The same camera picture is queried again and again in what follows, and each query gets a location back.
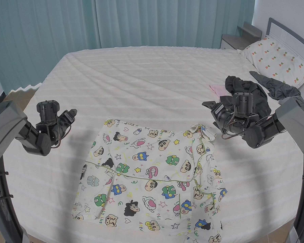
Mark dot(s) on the black garment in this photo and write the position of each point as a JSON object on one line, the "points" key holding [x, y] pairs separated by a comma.
{"points": [[258, 95]]}

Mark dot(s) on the blue-green curtain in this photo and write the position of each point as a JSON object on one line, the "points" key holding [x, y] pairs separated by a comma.
{"points": [[40, 34], [167, 14]]}

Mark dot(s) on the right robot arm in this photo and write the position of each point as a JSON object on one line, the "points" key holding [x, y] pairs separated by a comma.
{"points": [[293, 125]]}

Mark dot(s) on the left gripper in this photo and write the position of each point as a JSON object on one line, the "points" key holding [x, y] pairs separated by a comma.
{"points": [[64, 121]]}

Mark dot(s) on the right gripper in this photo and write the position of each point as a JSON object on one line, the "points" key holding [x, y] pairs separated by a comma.
{"points": [[223, 118]]}

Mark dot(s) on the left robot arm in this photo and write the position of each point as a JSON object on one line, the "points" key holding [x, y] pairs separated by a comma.
{"points": [[7, 128]]}

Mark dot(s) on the white printed pyjama top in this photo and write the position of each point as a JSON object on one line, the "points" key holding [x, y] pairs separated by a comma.
{"points": [[154, 173]]}

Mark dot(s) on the bed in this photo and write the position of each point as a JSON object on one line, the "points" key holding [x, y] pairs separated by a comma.
{"points": [[141, 85]]}

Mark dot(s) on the pink garment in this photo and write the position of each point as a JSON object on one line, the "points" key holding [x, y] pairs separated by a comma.
{"points": [[219, 90]]}

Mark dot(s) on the grey bedside table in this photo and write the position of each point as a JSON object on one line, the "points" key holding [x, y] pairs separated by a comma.
{"points": [[233, 40]]}

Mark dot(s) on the dark grey garment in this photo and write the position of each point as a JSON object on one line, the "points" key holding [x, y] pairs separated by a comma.
{"points": [[276, 85]]}

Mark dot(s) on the white printed pillow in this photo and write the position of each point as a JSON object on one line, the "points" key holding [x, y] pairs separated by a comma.
{"points": [[276, 59]]}

